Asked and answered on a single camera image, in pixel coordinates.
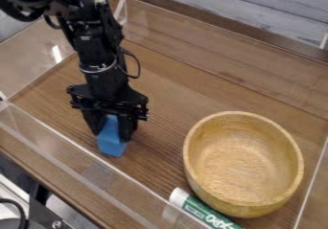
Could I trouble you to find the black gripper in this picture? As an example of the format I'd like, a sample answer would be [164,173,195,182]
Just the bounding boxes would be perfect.
[67,59,148,142]

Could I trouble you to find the green expo marker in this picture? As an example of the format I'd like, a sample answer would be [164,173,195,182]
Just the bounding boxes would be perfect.
[169,188,245,229]

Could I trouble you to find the blue rectangular block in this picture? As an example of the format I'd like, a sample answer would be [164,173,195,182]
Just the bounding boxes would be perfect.
[97,115,129,157]

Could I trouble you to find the black metal table bracket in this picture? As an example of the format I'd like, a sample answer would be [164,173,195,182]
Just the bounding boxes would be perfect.
[29,184,74,229]

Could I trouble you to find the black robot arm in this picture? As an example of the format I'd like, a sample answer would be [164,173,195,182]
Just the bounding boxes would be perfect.
[0,0,149,142]

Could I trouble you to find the brown wooden bowl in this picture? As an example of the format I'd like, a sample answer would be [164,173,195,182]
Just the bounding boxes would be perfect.
[184,111,306,218]

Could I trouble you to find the clear acrylic enclosure wall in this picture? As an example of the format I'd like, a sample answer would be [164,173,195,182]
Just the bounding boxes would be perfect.
[0,0,328,229]

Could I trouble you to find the black cable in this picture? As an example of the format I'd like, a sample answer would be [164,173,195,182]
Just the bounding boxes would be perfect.
[117,46,142,80]

